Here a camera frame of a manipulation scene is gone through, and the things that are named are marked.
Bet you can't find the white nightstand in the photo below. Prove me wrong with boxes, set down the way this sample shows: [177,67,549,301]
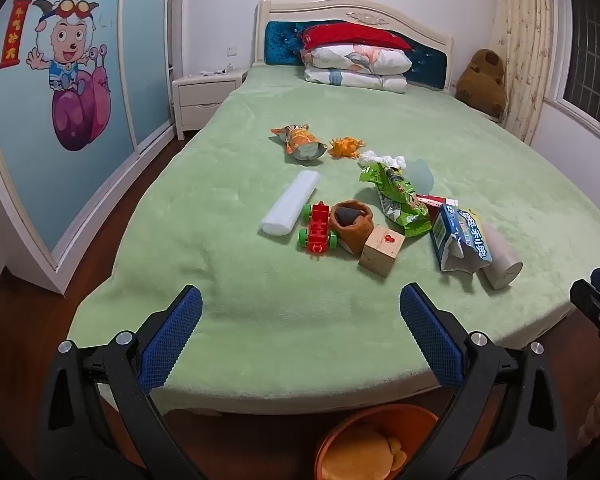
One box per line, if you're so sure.
[172,70,248,142]

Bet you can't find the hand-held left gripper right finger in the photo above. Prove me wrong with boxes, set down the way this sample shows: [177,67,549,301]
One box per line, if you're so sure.
[399,282,568,480]

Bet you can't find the blue and white carton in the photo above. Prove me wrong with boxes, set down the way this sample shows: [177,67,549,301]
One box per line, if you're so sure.
[429,205,494,273]

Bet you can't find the folded floral quilt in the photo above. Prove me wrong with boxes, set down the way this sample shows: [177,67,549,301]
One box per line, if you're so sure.
[304,66,410,93]

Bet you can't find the orange snack wrapper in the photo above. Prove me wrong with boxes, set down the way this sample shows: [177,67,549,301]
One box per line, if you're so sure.
[271,123,328,162]

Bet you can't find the brown cloth pouch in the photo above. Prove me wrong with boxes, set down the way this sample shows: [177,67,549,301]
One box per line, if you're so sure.
[329,200,375,253]

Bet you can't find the white paper cup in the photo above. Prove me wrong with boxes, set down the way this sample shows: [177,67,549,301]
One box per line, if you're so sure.
[480,222,524,291]

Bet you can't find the cream floral curtain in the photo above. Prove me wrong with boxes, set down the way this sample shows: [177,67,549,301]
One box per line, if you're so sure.
[487,0,556,147]

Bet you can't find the stack of pillows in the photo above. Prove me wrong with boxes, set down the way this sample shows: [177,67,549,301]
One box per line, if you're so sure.
[252,0,455,93]

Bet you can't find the orange toy crab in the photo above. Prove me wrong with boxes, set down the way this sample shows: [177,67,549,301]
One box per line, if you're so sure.
[327,136,368,160]

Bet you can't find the white foam cylinder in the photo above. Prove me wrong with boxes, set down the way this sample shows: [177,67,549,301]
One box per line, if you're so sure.
[259,170,321,236]

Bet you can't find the barred window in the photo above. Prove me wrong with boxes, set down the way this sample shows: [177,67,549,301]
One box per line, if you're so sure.
[550,0,600,141]

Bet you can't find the orange plastic bin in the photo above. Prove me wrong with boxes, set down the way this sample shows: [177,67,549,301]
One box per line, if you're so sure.
[314,404,441,480]

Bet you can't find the white crumpled tissue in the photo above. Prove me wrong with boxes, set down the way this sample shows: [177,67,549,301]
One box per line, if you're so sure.
[358,151,407,170]

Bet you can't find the red and white wrapper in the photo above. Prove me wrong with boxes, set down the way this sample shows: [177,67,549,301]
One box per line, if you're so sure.
[414,193,460,211]

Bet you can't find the translucent blue plastic piece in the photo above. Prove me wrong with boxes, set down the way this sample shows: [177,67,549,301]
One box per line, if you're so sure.
[405,158,436,195]

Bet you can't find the green snack bag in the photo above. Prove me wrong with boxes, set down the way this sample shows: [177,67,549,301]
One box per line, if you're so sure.
[357,160,433,238]

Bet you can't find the wooden block with red heart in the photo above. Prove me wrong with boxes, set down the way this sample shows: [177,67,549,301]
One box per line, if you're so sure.
[358,225,407,278]

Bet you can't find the brown plush toy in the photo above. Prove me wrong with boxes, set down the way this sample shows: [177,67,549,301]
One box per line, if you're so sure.
[455,49,508,116]

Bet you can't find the red toy car green wheels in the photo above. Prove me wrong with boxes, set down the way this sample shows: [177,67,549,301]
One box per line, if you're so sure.
[297,202,339,254]

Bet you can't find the red pillow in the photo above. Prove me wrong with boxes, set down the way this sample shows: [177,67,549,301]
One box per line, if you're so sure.
[300,22,413,53]

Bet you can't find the blue cartoon wardrobe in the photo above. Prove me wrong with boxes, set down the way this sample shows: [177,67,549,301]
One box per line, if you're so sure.
[0,0,181,295]

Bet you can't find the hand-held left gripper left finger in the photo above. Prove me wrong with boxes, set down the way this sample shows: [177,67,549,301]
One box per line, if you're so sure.
[37,284,206,480]

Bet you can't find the bed with green blanket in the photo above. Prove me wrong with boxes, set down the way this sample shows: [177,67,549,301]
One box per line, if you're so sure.
[67,67,600,413]

